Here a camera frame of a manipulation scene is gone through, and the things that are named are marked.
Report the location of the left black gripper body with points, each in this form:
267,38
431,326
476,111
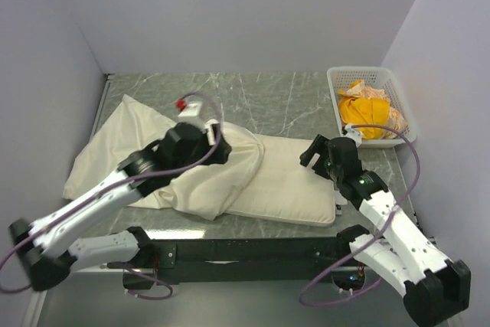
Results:
204,148

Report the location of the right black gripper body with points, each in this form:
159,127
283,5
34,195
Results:
334,171

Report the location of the cream pillow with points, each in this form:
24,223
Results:
285,191

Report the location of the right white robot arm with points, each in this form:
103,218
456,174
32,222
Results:
433,287

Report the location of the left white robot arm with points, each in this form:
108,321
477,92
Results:
51,248

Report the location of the yellow orange cloth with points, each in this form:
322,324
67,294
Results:
361,104

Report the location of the white plastic basket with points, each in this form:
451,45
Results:
341,78

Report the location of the black base bar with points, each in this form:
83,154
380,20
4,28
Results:
236,260

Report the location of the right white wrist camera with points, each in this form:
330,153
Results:
350,132

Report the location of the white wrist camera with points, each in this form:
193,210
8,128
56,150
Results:
190,109
350,132

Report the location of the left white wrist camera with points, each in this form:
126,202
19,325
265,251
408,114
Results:
190,109

